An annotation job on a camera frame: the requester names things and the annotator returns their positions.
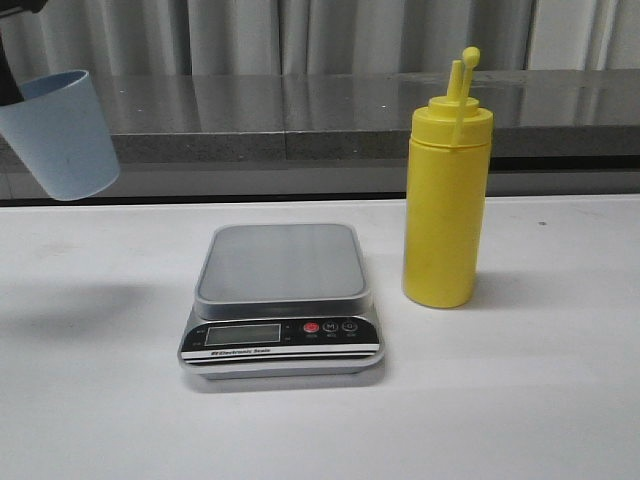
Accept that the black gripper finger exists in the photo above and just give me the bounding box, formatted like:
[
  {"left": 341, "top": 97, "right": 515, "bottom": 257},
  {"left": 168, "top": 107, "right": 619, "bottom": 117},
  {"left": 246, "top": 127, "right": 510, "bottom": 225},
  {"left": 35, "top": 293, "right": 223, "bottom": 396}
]
[{"left": 0, "top": 40, "right": 24, "bottom": 106}]

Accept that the light blue plastic cup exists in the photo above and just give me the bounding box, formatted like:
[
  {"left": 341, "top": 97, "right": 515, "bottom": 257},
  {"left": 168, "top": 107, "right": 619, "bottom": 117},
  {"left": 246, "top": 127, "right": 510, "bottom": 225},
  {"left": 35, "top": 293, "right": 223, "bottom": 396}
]
[{"left": 1, "top": 70, "right": 120, "bottom": 201}]

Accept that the yellow squeeze bottle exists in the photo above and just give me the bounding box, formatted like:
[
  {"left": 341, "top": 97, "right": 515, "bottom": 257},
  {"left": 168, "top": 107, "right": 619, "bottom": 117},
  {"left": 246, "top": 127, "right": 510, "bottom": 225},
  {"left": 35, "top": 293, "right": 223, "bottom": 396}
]
[{"left": 402, "top": 46, "right": 494, "bottom": 309}]

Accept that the silver digital kitchen scale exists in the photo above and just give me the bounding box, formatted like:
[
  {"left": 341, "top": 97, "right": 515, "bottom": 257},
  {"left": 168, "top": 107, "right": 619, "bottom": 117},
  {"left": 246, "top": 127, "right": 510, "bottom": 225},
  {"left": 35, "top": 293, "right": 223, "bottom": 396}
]
[{"left": 177, "top": 223, "right": 385, "bottom": 380}]

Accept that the grey curtain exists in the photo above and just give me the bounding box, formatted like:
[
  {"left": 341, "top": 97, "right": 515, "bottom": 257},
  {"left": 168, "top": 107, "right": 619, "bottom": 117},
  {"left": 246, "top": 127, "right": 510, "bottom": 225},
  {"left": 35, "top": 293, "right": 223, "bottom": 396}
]
[{"left": 1, "top": 0, "right": 639, "bottom": 77}]

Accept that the grey stone counter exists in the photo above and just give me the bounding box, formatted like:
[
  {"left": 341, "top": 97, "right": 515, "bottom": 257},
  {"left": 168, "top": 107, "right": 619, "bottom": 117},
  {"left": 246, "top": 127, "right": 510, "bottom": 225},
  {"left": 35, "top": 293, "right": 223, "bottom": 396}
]
[{"left": 0, "top": 69, "right": 640, "bottom": 206}]

